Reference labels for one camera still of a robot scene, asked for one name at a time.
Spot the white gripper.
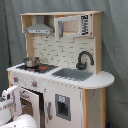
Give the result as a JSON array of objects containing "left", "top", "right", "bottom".
[{"left": 2, "top": 86, "right": 22, "bottom": 117}]

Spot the white oven door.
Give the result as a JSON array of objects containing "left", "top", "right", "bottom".
[{"left": 20, "top": 88, "right": 40, "bottom": 126}]

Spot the white toy microwave door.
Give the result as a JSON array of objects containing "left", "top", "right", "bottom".
[{"left": 54, "top": 13, "right": 91, "bottom": 42}]

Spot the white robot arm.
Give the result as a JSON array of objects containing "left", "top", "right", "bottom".
[{"left": 0, "top": 86, "right": 37, "bottom": 128}]

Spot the wooden toy kitchen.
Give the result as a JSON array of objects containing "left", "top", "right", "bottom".
[{"left": 8, "top": 11, "right": 114, "bottom": 128}]

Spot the red left stove knob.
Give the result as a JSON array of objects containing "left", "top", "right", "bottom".
[{"left": 12, "top": 76, "right": 19, "bottom": 83}]

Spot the red stove knob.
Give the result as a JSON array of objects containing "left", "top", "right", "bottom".
[
  {"left": 12, "top": 76, "right": 19, "bottom": 83},
  {"left": 31, "top": 82, "right": 37, "bottom": 88}
]

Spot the red right stove knob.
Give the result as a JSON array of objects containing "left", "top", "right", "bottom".
[{"left": 31, "top": 82, "right": 37, "bottom": 88}]

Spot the small metal pot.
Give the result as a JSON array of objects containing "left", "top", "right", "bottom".
[{"left": 24, "top": 57, "right": 40, "bottom": 67}]

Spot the black toy stovetop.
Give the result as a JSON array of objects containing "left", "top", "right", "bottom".
[{"left": 19, "top": 63, "right": 56, "bottom": 74}]

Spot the white cabinet door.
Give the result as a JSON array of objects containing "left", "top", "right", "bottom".
[{"left": 45, "top": 87, "right": 82, "bottom": 128}]

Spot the grey toy sink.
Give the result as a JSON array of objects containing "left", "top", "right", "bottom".
[{"left": 53, "top": 68, "right": 93, "bottom": 81}]

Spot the grey range hood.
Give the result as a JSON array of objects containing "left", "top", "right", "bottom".
[{"left": 25, "top": 16, "right": 53, "bottom": 35}]

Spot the black toy faucet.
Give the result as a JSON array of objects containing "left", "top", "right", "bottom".
[{"left": 76, "top": 51, "right": 94, "bottom": 70}]

